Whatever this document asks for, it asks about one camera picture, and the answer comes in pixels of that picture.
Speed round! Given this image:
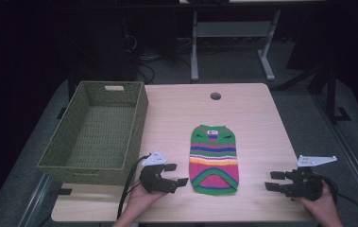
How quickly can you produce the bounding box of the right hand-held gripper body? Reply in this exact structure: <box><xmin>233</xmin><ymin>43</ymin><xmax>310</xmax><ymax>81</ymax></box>
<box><xmin>281</xmin><ymin>154</ymin><xmax>338</xmax><ymax>202</ymax></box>

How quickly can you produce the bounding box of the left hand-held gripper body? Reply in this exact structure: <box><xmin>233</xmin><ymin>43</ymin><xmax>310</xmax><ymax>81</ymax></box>
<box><xmin>139</xmin><ymin>149</ymin><xmax>181</xmax><ymax>195</ymax></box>

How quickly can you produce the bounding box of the striped knitted pet sweater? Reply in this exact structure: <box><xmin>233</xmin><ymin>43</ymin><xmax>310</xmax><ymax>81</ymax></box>
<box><xmin>188</xmin><ymin>124</ymin><xmax>240</xmax><ymax>196</ymax></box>

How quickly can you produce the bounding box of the person's left hand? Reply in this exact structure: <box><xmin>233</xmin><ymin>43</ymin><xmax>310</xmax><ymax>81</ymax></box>
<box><xmin>123</xmin><ymin>181</ymin><xmax>168</xmax><ymax>222</ymax></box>

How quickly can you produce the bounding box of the person's right hand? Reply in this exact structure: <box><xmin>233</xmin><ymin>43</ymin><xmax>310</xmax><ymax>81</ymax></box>
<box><xmin>295</xmin><ymin>181</ymin><xmax>339</xmax><ymax>222</ymax></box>

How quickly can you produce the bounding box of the green woven basket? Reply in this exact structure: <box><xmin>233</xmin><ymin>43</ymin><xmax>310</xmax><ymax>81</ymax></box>
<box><xmin>37</xmin><ymin>80</ymin><xmax>149</xmax><ymax>186</ymax></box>

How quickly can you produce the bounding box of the black metal stand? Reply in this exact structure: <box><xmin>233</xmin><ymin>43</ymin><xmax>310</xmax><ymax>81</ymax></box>
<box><xmin>274</xmin><ymin>60</ymin><xmax>352</xmax><ymax>125</ymax></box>

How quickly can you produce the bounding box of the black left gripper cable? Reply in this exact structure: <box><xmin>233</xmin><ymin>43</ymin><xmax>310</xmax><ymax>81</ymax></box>
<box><xmin>116</xmin><ymin>153</ymin><xmax>153</xmax><ymax>220</ymax></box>

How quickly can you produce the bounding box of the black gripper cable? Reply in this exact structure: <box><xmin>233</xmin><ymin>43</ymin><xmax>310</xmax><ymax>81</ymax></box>
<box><xmin>316</xmin><ymin>173</ymin><xmax>358</xmax><ymax>223</ymax></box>
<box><xmin>116</xmin><ymin>153</ymin><xmax>153</xmax><ymax>220</ymax></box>

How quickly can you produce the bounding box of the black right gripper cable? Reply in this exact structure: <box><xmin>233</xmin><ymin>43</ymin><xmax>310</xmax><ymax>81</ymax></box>
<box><xmin>316</xmin><ymin>173</ymin><xmax>358</xmax><ymax>223</ymax></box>

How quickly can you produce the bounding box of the silver floor rail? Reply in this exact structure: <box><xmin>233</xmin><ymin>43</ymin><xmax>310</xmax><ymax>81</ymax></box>
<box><xmin>17</xmin><ymin>172</ymin><xmax>55</xmax><ymax>227</ymax></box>
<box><xmin>311</xmin><ymin>94</ymin><xmax>358</xmax><ymax>219</ymax></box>

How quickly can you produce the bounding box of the bundle of floor cables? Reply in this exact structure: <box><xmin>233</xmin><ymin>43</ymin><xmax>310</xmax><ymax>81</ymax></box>
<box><xmin>125</xmin><ymin>31</ymin><xmax>194</xmax><ymax>85</ymax></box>

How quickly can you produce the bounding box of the grey metal desk frame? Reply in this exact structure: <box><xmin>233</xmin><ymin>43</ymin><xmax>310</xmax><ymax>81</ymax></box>
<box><xmin>190</xmin><ymin>9</ymin><xmax>282</xmax><ymax>83</ymax></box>

